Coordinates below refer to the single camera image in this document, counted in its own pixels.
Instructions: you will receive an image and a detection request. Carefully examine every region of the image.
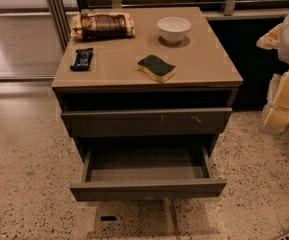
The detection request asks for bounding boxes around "white ceramic bowl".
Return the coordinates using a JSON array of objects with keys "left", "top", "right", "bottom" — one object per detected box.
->
[{"left": 157, "top": 17, "right": 191, "bottom": 44}]

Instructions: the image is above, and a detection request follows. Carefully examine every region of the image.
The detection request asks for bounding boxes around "grey top drawer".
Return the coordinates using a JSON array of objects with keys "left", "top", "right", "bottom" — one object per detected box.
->
[{"left": 62, "top": 107, "right": 232, "bottom": 137}]

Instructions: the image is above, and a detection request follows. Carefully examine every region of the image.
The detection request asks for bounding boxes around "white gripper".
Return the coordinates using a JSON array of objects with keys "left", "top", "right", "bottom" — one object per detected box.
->
[{"left": 256, "top": 24, "right": 289, "bottom": 135}]

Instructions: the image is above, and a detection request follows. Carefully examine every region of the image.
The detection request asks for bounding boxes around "dark blue snack bar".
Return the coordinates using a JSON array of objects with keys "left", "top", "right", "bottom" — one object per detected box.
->
[{"left": 70, "top": 48, "right": 93, "bottom": 71}]

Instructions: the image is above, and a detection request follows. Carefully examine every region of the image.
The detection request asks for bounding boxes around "grey drawer cabinet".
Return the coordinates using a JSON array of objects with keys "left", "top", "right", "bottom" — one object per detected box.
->
[{"left": 52, "top": 7, "right": 242, "bottom": 155}]

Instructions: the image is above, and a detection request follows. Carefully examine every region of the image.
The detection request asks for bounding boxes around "green yellow sponge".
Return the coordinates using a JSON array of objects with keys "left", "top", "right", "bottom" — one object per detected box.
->
[{"left": 137, "top": 55, "right": 176, "bottom": 83}]

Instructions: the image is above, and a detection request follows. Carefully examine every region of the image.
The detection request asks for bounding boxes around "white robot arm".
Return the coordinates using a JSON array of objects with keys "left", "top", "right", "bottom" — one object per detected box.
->
[{"left": 256, "top": 14, "right": 289, "bottom": 135}]

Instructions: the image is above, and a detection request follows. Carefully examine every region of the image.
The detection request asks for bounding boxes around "brown snack bag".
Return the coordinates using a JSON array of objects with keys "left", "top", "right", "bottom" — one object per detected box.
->
[{"left": 70, "top": 9, "right": 135, "bottom": 41}]

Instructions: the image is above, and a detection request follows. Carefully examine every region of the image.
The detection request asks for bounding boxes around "metal door frame post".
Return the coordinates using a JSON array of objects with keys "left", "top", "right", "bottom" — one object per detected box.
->
[{"left": 46, "top": 0, "right": 70, "bottom": 52}]

